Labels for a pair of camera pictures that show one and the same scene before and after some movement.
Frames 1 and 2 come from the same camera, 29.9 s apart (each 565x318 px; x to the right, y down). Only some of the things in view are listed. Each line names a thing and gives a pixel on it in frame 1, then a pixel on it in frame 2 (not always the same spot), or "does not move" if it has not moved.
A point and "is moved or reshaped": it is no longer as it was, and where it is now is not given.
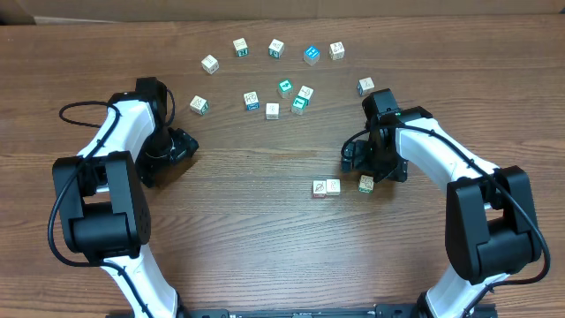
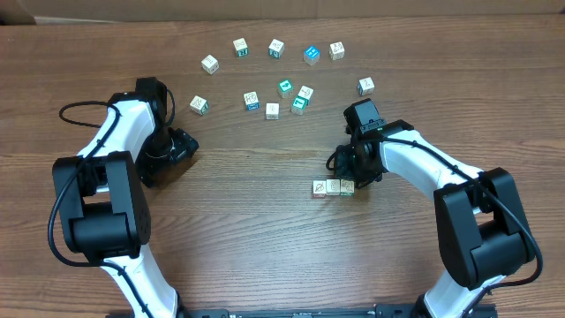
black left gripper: (148, 165) does not move
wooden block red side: (319, 189) does not move
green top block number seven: (298, 104) does not move
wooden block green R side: (365, 184) is moved or reshaped
